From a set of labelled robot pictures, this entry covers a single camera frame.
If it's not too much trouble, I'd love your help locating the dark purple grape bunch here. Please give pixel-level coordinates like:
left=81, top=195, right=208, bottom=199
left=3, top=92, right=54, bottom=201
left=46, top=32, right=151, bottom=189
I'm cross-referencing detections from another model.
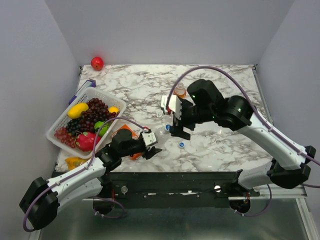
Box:
left=80, top=98, right=120, bottom=133

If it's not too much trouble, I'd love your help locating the yellow mango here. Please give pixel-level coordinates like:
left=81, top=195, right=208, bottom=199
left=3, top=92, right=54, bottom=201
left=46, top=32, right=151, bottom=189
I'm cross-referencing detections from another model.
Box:
left=67, top=102, right=89, bottom=119

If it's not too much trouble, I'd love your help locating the clear bottle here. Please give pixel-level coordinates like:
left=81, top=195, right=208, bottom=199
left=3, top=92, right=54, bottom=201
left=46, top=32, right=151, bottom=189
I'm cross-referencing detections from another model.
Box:
left=154, top=126, right=171, bottom=147

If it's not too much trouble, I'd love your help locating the yellow snack bag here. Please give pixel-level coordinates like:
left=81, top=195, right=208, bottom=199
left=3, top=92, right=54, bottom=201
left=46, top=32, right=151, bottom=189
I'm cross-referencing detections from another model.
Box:
left=65, top=157, right=88, bottom=171

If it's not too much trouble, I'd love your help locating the orange juice bottle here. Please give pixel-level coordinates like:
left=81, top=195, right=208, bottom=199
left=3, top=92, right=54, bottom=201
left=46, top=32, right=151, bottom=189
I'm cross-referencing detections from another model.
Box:
left=173, top=82, right=187, bottom=99

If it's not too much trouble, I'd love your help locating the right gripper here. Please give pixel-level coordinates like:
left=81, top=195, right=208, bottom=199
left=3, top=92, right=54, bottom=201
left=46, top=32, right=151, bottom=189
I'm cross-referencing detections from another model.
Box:
left=168, top=98, right=214, bottom=141

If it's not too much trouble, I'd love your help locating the orange snack box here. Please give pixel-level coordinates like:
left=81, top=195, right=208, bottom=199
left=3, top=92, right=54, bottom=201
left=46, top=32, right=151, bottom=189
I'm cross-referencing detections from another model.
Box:
left=111, top=124, right=142, bottom=161

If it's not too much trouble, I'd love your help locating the blue cap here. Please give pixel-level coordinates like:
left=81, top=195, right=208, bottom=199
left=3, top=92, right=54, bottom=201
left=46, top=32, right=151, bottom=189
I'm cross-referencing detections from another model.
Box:
left=178, top=142, right=185, bottom=148
left=165, top=124, right=171, bottom=132

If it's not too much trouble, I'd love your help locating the white plastic basket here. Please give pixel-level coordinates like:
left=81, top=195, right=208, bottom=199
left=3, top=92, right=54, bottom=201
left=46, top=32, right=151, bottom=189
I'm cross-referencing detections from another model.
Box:
left=46, top=87, right=127, bottom=159

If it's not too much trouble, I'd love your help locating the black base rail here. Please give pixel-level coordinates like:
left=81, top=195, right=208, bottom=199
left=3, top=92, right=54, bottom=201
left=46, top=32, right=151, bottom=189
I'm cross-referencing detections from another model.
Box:
left=97, top=172, right=259, bottom=209

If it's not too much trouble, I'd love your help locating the red apple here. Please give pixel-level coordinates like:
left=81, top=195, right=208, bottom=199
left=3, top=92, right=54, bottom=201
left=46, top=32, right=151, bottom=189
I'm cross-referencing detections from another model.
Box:
left=90, top=56, right=104, bottom=71

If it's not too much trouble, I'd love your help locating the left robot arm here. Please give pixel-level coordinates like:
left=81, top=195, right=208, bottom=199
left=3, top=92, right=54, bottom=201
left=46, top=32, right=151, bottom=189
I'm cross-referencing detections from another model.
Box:
left=19, top=129, right=161, bottom=233

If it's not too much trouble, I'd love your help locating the light red grape bunch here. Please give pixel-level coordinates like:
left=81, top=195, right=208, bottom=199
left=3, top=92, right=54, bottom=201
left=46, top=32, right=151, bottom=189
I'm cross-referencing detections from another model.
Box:
left=54, top=127, right=76, bottom=149

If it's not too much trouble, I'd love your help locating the black blue grape bunch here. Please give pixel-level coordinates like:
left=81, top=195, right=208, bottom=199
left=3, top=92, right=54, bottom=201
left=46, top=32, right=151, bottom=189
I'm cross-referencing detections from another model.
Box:
left=65, top=118, right=82, bottom=134

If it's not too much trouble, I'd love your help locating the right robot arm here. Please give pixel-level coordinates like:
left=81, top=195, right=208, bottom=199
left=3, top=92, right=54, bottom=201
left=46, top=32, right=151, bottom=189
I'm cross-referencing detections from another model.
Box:
left=161, top=79, right=316, bottom=196

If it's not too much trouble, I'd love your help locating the green toy fruit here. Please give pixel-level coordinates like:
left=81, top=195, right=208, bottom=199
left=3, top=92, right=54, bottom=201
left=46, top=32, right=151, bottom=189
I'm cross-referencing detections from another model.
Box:
left=94, top=120, right=111, bottom=138

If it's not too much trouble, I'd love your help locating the yellow lemon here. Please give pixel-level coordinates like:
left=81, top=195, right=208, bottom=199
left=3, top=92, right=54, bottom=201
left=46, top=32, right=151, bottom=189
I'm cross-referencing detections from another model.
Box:
left=108, top=106, right=120, bottom=114

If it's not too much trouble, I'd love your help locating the purple white box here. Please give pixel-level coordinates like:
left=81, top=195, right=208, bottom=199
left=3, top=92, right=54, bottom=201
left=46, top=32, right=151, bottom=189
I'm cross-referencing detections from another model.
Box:
left=68, top=78, right=96, bottom=105

